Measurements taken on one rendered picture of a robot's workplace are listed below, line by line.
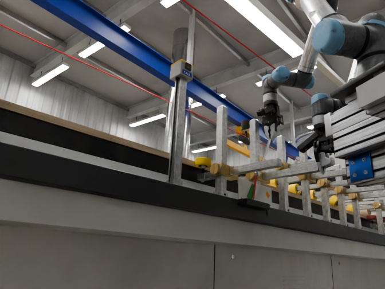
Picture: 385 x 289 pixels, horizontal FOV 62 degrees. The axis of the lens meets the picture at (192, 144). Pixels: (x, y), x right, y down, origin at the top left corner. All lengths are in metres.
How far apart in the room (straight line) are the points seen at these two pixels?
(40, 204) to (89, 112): 9.01
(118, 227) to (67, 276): 0.26
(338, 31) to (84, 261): 1.15
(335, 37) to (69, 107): 8.77
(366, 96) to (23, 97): 8.57
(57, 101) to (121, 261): 8.36
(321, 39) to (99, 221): 0.94
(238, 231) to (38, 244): 0.78
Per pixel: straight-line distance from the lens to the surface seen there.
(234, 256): 1.74
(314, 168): 1.47
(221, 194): 1.35
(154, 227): 1.13
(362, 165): 1.21
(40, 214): 0.95
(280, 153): 1.83
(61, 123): 1.23
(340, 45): 1.23
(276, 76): 1.62
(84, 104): 9.87
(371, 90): 1.03
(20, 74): 9.28
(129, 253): 1.31
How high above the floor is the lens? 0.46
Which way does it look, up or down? 19 degrees up
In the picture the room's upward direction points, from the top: 3 degrees clockwise
